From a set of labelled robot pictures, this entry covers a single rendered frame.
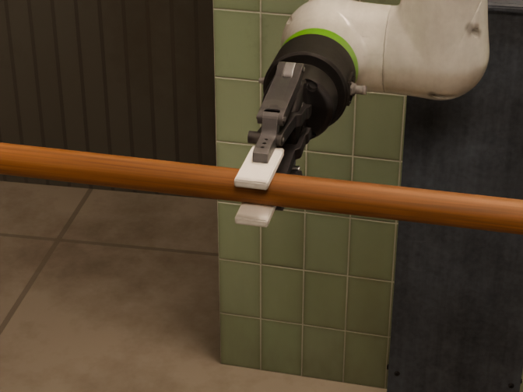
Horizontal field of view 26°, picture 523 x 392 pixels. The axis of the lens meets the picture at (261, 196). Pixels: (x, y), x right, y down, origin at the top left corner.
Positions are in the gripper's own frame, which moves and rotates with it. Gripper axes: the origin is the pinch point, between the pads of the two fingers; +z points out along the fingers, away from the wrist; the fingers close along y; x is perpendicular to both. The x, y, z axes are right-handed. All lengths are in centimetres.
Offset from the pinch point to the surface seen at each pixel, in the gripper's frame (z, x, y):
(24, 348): -117, 88, 120
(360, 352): -123, 6, 111
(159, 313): -139, 60, 121
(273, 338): -123, 26, 111
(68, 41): -199, 104, 73
